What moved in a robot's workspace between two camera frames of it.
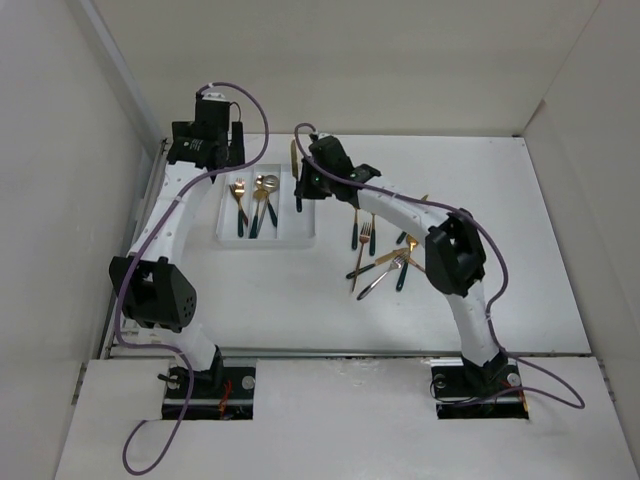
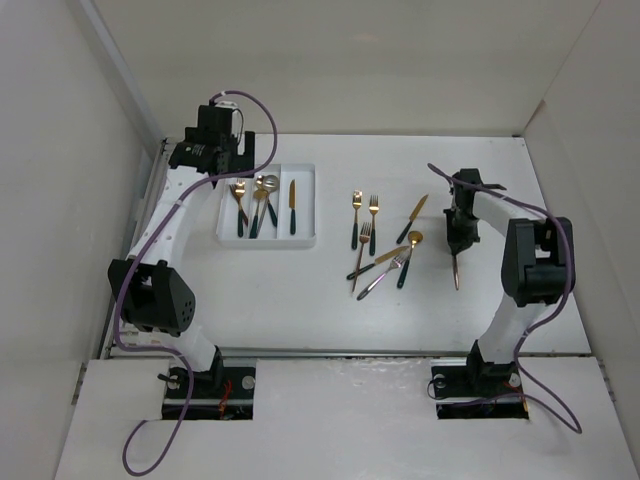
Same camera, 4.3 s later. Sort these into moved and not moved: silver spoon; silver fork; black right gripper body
Moved: black right gripper body
Not moved: silver fork; silver spoon
